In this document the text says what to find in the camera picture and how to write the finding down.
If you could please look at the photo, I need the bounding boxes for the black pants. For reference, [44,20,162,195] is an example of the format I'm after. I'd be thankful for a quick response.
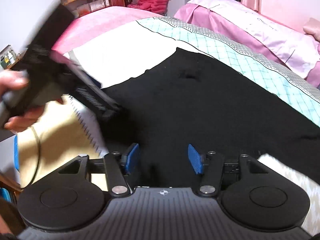
[99,49,319,187]

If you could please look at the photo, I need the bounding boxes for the pink pillow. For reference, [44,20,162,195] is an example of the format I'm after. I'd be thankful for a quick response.
[303,18,320,42]

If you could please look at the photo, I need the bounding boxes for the teal cream chevron bed cover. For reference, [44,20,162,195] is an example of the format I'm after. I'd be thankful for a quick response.
[18,17,319,239]

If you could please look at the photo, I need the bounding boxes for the person's left hand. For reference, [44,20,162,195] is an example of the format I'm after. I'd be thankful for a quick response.
[1,68,64,132]

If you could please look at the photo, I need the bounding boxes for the pink satin bedding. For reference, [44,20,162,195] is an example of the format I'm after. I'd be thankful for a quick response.
[53,0,319,87]

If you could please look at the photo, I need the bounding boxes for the red folded blanket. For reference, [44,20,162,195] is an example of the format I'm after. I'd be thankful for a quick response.
[127,0,169,15]

